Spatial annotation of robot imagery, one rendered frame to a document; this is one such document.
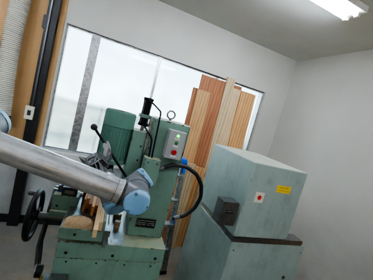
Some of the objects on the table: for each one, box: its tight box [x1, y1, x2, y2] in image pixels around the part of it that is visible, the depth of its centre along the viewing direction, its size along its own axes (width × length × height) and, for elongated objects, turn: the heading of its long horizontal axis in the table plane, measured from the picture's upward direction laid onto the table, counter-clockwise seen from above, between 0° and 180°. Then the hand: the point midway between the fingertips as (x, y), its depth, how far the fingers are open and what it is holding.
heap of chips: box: [62, 216, 93, 229], centre depth 121 cm, size 9×14×4 cm, turn 39°
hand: (94, 148), depth 116 cm, fingers open, 14 cm apart
